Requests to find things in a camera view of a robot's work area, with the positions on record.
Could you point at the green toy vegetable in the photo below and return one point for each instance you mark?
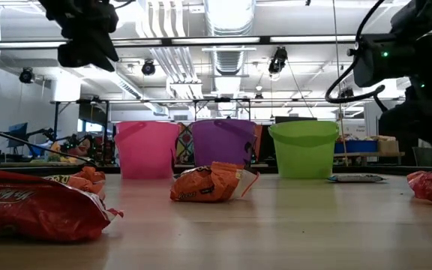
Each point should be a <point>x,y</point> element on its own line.
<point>53,158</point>

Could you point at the blue white candy bar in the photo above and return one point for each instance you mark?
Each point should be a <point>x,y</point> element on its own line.
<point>356,178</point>

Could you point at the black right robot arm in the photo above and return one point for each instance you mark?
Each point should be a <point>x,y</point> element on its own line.
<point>407,60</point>

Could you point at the orange panel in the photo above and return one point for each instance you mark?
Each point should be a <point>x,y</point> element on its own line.
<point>257,140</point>

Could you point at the white LED light bar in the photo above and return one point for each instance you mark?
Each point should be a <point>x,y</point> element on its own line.
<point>313,38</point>
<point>24,44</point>
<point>216,39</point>
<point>137,42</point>

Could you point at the pink plastic bucket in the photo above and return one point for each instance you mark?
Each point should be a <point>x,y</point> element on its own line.
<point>146,150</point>

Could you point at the black aluminium rig frame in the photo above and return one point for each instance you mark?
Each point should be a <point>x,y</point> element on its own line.
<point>264,39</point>

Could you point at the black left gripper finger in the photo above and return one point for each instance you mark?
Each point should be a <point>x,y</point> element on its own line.
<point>73,52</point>
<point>103,52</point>

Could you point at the gray workbench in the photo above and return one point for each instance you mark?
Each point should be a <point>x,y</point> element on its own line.
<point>369,154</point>

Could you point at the orange candy packet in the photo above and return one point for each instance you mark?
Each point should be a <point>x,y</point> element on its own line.
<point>208,183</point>
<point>77,184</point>
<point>92,174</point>

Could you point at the cardboard box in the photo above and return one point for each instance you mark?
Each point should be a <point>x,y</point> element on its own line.
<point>387,146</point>

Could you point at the gray office chair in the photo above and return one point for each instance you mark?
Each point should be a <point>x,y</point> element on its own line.
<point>423,156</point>

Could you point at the green plastic bucket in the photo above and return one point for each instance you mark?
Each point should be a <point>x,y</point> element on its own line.
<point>304,153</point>

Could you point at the white rectangular air duct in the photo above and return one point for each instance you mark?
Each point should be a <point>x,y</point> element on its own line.
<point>126,88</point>

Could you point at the colourful patterned panel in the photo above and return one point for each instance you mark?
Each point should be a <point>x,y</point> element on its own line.
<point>184,144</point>

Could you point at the black computer monitor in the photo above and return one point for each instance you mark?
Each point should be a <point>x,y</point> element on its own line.
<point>17,134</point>

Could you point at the silver ventilation duct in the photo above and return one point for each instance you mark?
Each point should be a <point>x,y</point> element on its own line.
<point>229,18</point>

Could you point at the purple plastic bucket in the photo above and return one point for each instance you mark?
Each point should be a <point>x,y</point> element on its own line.
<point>219,144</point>

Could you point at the black ceiling-mounted camera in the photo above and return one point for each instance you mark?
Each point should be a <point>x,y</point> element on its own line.
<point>148,68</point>
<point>278,60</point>
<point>258,96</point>
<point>26,75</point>
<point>347,93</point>

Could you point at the blue storage bin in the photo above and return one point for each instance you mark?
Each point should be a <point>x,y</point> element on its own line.
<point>354,146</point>

